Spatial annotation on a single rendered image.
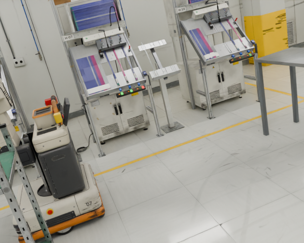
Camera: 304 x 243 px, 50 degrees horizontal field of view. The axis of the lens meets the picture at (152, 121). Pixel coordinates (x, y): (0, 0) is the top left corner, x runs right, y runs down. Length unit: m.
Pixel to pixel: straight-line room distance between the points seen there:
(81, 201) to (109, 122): 1.64
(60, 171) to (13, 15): 3.40
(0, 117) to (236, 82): 3.10
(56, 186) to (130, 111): 1.79
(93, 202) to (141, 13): 3.80
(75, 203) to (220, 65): 2.72
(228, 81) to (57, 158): 2.78
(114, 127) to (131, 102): 0.38
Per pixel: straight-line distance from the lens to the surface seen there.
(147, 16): 5.73
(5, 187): 1.48
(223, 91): 4.52
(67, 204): 2.60
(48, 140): 2.43
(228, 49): 4.18
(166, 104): 3.97
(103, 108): 3.97
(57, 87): 5.53
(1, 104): 2.57
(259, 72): 3.29
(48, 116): 2.54
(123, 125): 4.08
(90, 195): 2.59
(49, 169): 2.51
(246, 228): 2.34
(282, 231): 2.32
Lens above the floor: 1.51
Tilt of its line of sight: 20 degrees down
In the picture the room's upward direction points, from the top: 13 degrees counter-clockwise
